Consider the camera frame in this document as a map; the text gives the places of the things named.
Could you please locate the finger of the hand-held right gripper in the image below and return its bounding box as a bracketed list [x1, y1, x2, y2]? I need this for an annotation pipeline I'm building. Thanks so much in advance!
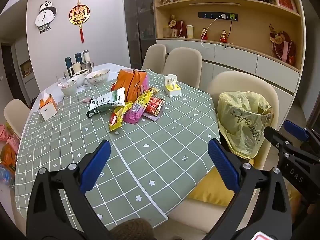
[283, 119, 320, 153]
[264, 126, 301, 156]

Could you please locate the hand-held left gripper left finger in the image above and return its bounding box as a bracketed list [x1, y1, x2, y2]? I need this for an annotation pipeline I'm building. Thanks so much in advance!
[26, 139, 112, 240]

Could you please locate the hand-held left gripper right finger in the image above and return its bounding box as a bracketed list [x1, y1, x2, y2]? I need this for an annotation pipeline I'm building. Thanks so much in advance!
[205, 138, 293, 240]

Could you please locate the yellow snack packet red logo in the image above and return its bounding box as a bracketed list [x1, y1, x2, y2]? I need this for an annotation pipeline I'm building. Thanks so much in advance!
[108, 102, 133, 132]

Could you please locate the green white snack packet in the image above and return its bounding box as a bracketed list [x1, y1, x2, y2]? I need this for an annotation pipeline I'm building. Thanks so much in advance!
[86, 87, 126, 118]

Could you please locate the yellow pink snack packet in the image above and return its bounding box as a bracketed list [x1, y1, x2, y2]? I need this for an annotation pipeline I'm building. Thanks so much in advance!
[124, 90, 154, 125]

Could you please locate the large orange snack bag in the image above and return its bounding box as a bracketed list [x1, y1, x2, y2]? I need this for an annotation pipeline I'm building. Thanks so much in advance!
[115, 68, 148, 103]

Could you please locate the yellow seat cushion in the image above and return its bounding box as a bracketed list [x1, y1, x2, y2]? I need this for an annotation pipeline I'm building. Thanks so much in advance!
[187, 166, 238, 207]

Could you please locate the beige dining chair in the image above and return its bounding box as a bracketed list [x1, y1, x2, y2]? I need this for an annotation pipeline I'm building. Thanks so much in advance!
[162, 47, 203, 90]
[3, 98, 32, 139]
[141, 44, 167, 71]
[165, 70, 280, 234]

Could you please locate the green checked tablecloth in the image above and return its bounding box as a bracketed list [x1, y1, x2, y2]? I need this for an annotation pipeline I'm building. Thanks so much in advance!
[14, 69, 221, 228]

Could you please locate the purple flat packet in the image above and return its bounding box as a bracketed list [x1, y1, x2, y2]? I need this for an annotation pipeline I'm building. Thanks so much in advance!
[142, 112, 161, 122]

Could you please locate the brown fuzzy cloth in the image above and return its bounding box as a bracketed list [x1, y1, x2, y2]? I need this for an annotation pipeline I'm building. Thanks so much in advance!
[109, 217, 156, 240]

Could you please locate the red foil snack packet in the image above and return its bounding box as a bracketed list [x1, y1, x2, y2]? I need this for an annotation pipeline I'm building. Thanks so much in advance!
[144, 104, 161, 117]
[147, 96, 166, 111]

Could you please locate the orange white tissue box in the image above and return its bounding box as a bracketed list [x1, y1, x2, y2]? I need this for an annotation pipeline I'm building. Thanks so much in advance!
[39, 93, 58, 121]

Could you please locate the pink slim box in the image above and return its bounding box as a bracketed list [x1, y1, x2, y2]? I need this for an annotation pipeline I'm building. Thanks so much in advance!
[282, 40, 290, 62]

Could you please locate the small white bowl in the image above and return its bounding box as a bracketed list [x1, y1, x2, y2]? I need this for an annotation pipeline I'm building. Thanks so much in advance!
[60, 80, 77, 96]

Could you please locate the large white patterned bowl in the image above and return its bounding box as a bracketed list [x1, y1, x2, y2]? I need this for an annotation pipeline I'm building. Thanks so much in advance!
[85, 69, 111, 85]

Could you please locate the white bowl with dark food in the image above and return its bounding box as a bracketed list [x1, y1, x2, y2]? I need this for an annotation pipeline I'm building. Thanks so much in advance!
[71, 71, 89, 86]

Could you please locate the pink plastic packet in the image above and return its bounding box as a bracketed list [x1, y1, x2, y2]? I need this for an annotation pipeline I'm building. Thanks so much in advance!
[0, 124, 21, 154]

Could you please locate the white yellow toothpick dispenser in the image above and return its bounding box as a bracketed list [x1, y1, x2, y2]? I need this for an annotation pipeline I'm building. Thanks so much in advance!
[164, 74, 182, 98]

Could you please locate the white mug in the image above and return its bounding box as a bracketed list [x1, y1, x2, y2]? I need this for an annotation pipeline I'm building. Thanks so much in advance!
[69, 62, 82, 78]

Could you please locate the steel mug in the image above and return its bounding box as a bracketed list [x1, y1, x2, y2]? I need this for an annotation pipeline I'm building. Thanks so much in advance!
[81, 61, 95, 72]

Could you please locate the dark blue thermos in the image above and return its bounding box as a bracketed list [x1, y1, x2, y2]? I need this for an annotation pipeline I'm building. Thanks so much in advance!
[65, 56, 73, 78]

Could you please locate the red framed picture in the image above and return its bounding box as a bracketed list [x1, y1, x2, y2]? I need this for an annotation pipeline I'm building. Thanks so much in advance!
[272, 0, 298, 14]

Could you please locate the black power strip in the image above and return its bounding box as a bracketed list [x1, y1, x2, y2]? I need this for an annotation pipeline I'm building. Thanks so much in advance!
[198, 11, 239, 21]

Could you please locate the dark red gift bag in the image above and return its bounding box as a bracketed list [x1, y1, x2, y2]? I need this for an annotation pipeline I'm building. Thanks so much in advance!
[168, 15, 187, 38]

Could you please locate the red round hanging ornament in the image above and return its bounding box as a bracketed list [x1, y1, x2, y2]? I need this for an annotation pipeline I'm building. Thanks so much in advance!
[68, 0, 91, 44]

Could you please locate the dark glass cabinet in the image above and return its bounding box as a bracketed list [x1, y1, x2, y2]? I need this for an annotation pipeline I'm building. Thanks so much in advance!
[122, 0, 157, 68]

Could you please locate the wooden wall shelf cabinet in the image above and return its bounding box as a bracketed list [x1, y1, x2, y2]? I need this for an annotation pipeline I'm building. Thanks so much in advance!
[151, 0, 309, 105]

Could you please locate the black charger cable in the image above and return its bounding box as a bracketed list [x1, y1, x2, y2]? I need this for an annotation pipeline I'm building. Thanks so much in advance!
[223, 19, 233, 49]

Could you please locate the white charger cable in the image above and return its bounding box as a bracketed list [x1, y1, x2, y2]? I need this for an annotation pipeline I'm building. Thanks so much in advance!
[200, 15, 227, 51]

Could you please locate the panda wall clock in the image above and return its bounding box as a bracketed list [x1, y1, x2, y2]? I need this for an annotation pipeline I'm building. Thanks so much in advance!
[35, 0, 58, 35]

